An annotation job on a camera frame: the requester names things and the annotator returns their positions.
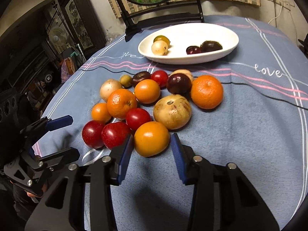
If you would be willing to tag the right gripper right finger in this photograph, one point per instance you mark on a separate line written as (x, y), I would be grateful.
(220, 189)

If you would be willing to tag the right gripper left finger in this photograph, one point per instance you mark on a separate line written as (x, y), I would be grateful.
(62, 206)

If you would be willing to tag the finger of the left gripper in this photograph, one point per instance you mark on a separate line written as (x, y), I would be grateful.
(58, 123)
(65, 156)

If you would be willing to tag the orange persimmon fruit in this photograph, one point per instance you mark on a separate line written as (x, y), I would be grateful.
(151, 139)

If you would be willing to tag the large mandarin orange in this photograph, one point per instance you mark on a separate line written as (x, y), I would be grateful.
(207, 92)

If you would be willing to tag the pale yellow apple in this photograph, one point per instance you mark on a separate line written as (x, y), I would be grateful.
(159, 47)

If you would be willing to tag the olive green round fruit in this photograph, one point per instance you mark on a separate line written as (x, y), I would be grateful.
(162, 38)

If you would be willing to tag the dark brown oblong fruit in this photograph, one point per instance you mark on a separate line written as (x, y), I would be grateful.
(210, 46)

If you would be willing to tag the person's left hand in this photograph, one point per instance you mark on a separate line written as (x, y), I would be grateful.
(33, 195)

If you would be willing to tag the red plum left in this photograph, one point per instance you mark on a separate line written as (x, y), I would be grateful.
(92, 134)

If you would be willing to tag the small orange fruit left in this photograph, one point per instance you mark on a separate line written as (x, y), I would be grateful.
(100, 113)

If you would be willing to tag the pale peach fruit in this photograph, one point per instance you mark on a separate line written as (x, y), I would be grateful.
(108, 87)

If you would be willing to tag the red tomato fruit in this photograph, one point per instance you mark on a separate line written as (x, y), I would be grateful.
(137, 117)

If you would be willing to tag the small yellow-green longan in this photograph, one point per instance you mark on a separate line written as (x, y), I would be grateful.
(125, 80)

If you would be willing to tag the blue striped tablecloth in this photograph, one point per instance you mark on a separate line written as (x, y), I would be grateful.
(261, 125)

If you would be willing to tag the white standing fan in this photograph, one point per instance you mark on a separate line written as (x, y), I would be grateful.
(58, 36)

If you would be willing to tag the dark red date fruit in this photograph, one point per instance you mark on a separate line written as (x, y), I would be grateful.
(140, 76)

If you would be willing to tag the orange round fruit centre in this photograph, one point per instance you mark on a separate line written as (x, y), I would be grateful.
(147, 91)

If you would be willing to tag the tan brown-striped fruit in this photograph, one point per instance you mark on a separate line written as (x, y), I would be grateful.
(173, 111)

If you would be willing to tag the small red cherry tomato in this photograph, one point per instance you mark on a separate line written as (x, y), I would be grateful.
(160, 77)

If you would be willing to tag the pale tan fruit behind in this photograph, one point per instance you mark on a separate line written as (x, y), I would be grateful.
(187, 73)

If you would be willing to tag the white round plate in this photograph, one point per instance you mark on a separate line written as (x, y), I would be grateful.
(184, 35)

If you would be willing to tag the dark red cherry fruit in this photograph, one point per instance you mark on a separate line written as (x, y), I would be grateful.
(193, 50)

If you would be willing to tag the goldfish embroidery round screen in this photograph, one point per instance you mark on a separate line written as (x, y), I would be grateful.
(133, 28)

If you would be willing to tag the dark framed wall painting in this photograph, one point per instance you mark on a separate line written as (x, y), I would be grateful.
(83, 24)

